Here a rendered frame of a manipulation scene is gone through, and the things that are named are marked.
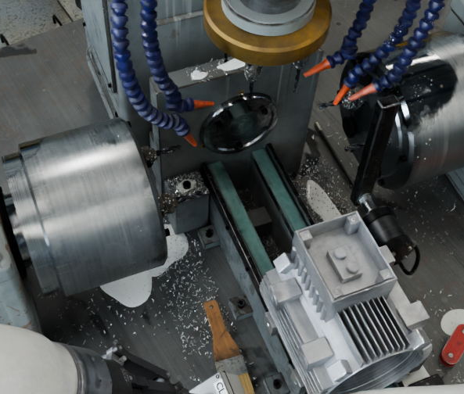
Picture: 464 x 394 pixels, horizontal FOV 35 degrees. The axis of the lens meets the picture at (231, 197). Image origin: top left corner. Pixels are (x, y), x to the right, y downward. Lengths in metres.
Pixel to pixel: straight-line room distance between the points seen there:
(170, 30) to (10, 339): 0.73
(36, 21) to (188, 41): 1.17
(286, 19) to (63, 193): 0.39
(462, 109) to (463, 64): 0.08
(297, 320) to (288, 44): 0.39
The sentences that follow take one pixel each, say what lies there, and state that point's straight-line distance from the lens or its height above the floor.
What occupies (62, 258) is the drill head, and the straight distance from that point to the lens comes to 1.09.
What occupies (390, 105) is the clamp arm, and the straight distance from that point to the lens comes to 1.08.
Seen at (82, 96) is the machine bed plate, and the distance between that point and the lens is 1.67.
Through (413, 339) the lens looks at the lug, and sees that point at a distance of 1.07.
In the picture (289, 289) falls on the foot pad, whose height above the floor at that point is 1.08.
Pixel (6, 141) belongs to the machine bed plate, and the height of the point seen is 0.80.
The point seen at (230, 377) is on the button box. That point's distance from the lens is 1.02.
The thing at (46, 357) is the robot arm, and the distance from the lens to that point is 0.70.
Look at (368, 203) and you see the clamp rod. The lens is 1.24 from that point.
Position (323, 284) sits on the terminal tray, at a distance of 1.01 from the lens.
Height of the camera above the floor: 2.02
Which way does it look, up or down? 55 degrees down
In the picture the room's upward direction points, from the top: 5 degrees clockwise
